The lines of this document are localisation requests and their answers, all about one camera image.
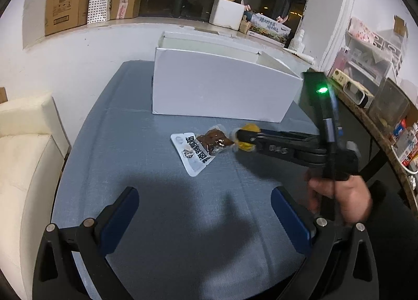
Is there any yellow jelly cup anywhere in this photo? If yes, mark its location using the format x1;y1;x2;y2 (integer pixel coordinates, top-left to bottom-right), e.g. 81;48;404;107
230;123;261;153

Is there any person right hand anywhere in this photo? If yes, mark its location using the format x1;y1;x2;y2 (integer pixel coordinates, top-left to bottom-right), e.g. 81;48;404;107
305;170;373;224

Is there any wooden side shelf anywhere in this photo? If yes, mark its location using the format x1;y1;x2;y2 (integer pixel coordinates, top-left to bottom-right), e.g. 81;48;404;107
329;80;417;217

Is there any dark braised meat packet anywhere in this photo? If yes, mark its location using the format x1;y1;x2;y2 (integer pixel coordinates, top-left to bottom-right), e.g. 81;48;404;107
170;126;234;177

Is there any white small device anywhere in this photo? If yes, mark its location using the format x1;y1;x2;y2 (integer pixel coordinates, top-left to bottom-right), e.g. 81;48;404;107
343;81;374;109

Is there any white cardboard box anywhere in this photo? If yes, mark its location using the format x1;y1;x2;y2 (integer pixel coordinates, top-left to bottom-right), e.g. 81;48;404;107
152;31;303;123

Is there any white plastic bottle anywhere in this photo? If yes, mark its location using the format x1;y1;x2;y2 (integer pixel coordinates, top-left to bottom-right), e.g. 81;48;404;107
288;29;305;53

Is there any clear plastic drawer organizer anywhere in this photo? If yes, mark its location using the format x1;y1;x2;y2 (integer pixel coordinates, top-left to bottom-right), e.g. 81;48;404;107
329;15;409;92

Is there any cream leather sofa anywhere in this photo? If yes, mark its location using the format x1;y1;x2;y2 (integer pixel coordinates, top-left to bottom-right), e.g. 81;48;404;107
1;94;70;299

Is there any printed tissue box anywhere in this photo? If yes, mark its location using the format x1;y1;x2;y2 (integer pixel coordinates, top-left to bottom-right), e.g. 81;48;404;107
247;13;291;47

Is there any white foam box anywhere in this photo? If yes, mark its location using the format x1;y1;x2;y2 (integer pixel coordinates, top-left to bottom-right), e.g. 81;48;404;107
209;0;245;31

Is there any small open cardboard box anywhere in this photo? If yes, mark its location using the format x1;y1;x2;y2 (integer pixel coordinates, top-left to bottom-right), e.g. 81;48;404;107
110;0;141;20

